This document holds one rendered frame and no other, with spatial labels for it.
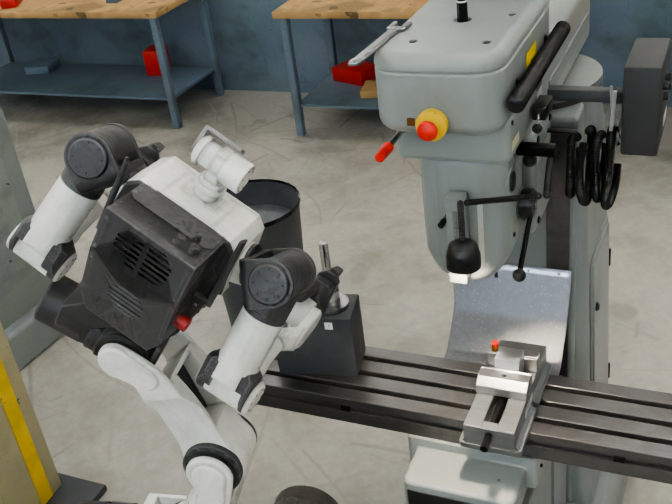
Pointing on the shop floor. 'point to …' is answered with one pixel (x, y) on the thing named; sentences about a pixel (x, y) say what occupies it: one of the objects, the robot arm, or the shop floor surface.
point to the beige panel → (30, 448)
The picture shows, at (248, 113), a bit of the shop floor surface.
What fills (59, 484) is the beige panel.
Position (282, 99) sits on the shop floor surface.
